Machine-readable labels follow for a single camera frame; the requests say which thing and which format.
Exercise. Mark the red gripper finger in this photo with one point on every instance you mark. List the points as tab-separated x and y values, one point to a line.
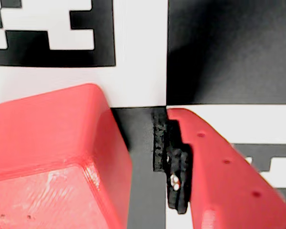
228	186

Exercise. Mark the red cube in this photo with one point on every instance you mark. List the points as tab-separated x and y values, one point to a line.
50	143

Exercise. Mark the black white checkerboard marker mat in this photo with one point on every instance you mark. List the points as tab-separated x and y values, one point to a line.
228	59

